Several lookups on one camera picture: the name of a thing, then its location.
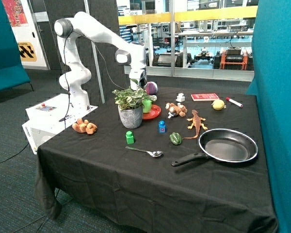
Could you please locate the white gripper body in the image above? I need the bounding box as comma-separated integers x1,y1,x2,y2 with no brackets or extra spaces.
129,69,147,90

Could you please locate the green toy watering can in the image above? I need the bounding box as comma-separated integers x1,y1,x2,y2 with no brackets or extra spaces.
142,95,157,113

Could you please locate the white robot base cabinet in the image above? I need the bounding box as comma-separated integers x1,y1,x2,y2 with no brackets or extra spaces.
22,94,97,154

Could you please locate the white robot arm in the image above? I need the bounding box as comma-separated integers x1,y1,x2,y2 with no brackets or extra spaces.
54,12,146,113

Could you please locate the potted plant in grey pot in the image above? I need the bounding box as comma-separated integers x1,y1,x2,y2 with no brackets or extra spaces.
112,79,157,129

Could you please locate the orange plastic plate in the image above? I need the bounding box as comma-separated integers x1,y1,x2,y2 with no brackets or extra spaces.
143,104,161,120

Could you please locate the purple pink soft ball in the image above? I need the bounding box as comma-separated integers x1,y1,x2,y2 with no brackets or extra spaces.
145,82,158,95

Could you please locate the white power adapter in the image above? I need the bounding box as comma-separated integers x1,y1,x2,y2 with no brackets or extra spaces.
176,92,185,102

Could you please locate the brown plush monkey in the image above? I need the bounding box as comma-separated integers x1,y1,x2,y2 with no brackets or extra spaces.
165,103,187,118

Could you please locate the blue toy block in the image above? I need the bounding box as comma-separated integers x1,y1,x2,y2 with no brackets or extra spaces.
158,120,166,133

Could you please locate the green toy block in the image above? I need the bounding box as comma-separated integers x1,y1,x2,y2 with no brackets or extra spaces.
126,131,134,145

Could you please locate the red book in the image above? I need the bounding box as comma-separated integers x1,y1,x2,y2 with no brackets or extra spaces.
191,93,219,101

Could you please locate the orange plush teddy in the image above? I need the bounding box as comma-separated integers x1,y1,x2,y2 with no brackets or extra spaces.
72,118,97,135

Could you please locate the green toy pepper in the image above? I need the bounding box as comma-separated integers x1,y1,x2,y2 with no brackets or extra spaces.
169,132,182,145

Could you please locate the orange toy lizard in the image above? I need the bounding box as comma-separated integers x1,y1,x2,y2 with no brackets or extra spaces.
182,109,208,139

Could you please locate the metal spoon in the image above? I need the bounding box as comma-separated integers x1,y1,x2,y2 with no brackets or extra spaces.
125,146,163,158

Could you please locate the yellow lemon toy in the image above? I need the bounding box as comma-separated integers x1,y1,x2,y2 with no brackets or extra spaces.
211,100,226,111

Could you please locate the red white marker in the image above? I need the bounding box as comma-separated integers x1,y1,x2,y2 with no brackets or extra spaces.
226,97,243,108

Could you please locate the black tablecloth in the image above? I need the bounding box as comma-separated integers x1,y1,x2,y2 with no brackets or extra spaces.
35,87,279,233

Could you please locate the black frying pan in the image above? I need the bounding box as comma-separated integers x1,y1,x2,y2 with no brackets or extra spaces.
171,129,259,167

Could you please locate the teal sofa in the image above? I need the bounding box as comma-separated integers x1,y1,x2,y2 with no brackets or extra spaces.
0,1,31,91

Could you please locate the teal partition panel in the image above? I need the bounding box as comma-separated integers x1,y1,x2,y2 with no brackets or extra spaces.
247,0,291,233

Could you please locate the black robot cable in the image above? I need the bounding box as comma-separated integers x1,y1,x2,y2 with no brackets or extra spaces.
0,30,127,233

